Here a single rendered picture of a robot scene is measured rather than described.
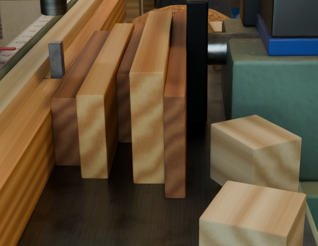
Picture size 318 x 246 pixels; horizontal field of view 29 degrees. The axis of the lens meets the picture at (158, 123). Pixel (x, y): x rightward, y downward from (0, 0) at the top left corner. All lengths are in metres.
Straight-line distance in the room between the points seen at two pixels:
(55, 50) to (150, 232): 0.18
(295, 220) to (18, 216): 0.14
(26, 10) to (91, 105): 3.62
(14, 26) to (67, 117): 3.64
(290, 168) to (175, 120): 0.07
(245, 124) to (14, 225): 0.14
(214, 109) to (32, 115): 0.17
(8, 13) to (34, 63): 3.57
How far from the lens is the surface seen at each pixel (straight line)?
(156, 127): 0.36
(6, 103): 0.38
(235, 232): 0.25
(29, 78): 0.42
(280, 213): 0.26
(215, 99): 0.52
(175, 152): 0.34
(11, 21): 4.02
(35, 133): 0.35
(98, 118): 0.37
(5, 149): 0.34
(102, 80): 0.39
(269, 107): 0.42
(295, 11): 0.42
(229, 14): 1.11
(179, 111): 0.33
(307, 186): 0.45
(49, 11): 0.44
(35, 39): 0.52
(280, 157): 0.35
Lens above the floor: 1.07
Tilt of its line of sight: 21 degrees down
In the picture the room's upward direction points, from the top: 1 degrees counter-clockwise
